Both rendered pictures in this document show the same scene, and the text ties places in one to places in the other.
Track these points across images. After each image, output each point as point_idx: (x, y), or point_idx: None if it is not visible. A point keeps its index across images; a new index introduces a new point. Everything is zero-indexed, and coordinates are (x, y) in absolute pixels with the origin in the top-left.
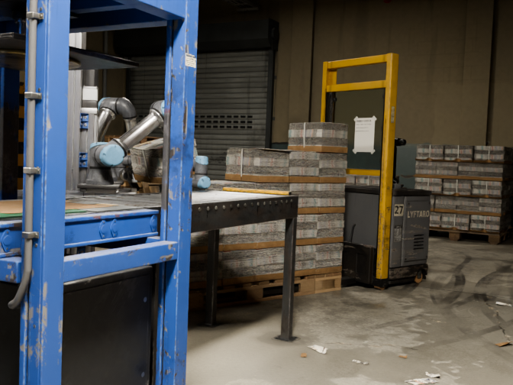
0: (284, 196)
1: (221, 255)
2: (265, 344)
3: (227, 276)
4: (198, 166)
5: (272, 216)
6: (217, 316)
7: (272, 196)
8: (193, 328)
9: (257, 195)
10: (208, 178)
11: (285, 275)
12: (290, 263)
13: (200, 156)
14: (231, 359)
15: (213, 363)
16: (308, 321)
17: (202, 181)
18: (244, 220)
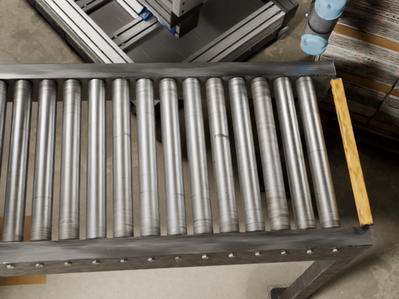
0: (304, 246)
1: (382, 95)
2: (240, 292)
3: (381, 119)
4: (313, 13)
5: (242, 262)
6: (308, 164)
7: (274, 233)
8: (237, 172)
9: (297, 184)
10: (318, 44)
11: (304, 277)
12: (310, 280)
13: (322, 0)
14: (152, 292)
15: (122, 283)
16: (388, 285)
17: (303, 44)
18: (124, 268)
